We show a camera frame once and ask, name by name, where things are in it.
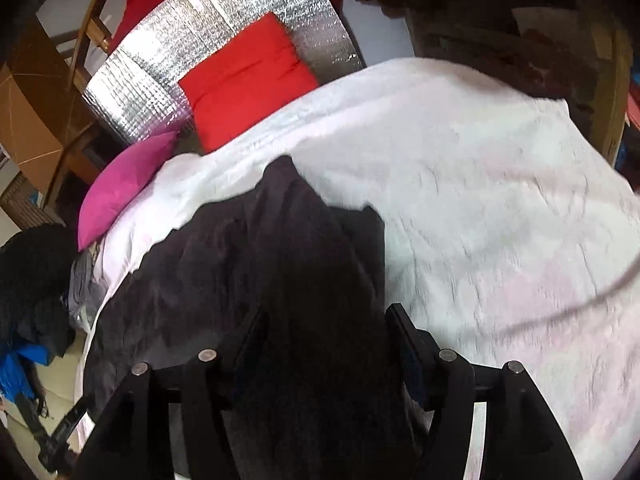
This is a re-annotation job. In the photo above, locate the blue jacket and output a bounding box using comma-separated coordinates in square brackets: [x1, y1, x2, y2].
[0, 342, 53, 402]

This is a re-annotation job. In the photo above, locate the black quilted jacket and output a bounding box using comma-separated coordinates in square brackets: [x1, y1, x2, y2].
[82, 156, 418, 479]

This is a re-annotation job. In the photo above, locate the silver foil insulation board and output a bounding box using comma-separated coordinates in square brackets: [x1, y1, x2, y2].
[82, 0, 363, 145]

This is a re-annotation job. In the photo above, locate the red cushion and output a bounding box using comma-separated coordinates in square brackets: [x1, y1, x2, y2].
[179, 13, 319, 153]

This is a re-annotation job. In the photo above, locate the cream leather sofa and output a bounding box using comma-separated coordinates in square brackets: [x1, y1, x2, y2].
[3, 332, 86, 460]

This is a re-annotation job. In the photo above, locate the black coat pile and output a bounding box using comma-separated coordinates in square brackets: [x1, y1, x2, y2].
[1, 223, 78, 356]

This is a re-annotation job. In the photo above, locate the wooden side table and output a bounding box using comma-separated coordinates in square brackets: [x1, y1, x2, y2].
[358, 0, 639, 162]

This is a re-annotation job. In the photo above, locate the brown wooden pillar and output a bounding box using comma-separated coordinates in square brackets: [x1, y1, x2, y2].
[1, 16, 99, 194]

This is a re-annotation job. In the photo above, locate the grey folded garment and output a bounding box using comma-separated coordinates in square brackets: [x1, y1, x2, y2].
[66, 249, 108, 334]

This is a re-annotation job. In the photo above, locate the white embossed bed blanket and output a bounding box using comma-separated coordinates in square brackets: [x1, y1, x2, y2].
[98, 58, 639, 479]

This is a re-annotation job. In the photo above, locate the pink pillow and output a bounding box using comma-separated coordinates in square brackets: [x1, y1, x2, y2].
[77, 131, 178, 252]

